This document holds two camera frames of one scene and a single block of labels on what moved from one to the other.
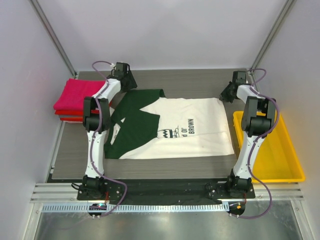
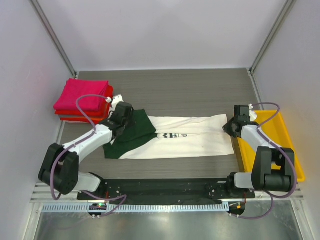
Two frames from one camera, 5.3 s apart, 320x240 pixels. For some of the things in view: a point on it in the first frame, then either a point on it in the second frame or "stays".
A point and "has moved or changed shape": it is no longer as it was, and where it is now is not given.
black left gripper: [130, 80] → [128, 121]
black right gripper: [227, 93] → [229, 128]
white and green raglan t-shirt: [144, 123] has moved or changed shape
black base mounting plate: [160, 191] stays
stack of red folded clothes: [74, 112] stays
